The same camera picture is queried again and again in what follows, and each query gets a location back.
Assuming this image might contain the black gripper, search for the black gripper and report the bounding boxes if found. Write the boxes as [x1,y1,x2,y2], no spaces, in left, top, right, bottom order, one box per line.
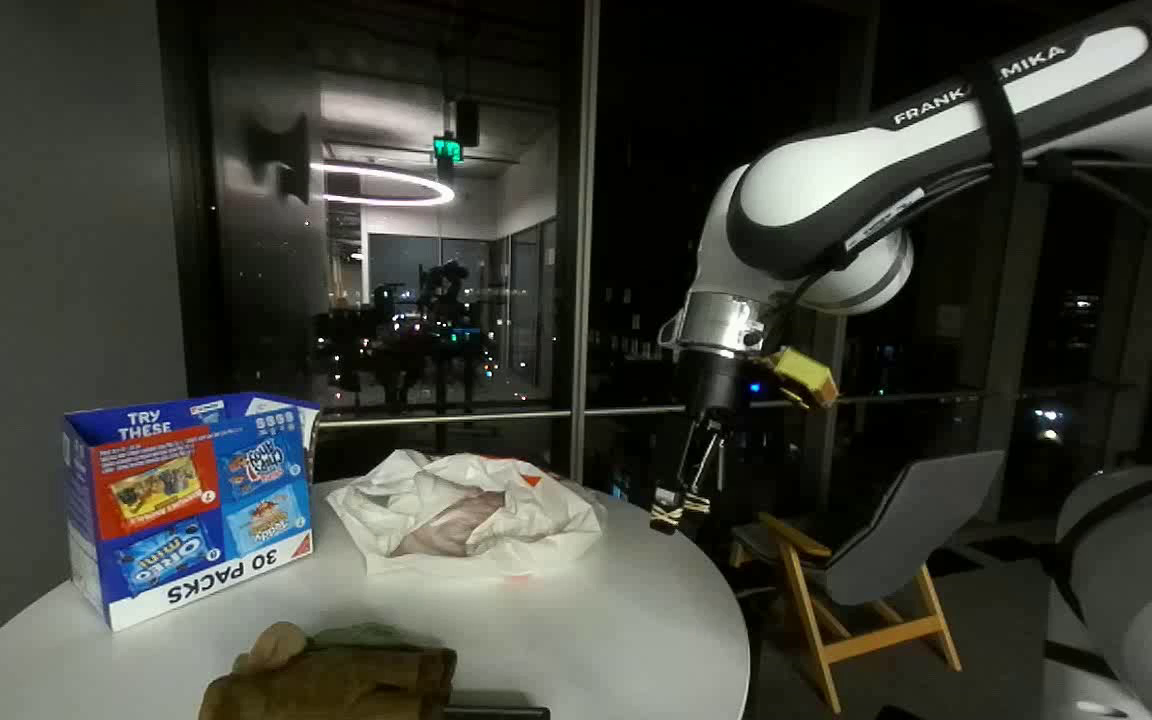
[648,346,747,535]

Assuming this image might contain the white plastic bag red logo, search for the white plastic bag red logo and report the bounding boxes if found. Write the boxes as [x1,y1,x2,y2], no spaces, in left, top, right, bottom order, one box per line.
[322,449,608,580]

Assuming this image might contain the brown toy moose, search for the brown toy moose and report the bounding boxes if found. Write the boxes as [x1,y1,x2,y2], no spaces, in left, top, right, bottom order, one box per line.
[197,620,458,720]

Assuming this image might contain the wooden chair grey seat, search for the wooden chair grey seat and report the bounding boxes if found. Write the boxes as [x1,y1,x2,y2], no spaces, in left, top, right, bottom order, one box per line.
[726,449,1012,716]

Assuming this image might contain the blue snack variety box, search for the blue snack variety box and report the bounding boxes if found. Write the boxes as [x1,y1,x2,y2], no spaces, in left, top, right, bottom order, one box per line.
[59,386,322,632]

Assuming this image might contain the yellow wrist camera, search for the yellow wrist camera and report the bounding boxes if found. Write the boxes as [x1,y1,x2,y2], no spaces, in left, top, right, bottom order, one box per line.
[766,345,842,410]

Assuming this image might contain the white horizontal window rail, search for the white horizontal window rail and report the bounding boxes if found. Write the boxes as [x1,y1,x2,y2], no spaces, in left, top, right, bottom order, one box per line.
[313,386,990,432]

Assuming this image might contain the white window post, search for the white window post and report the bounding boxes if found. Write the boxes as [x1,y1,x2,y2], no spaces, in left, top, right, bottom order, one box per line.
[565,0,602,486]

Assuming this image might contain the ring ceiling light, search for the ring ceiling light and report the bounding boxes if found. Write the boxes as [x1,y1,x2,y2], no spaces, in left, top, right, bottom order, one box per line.
[307,154,458,210]

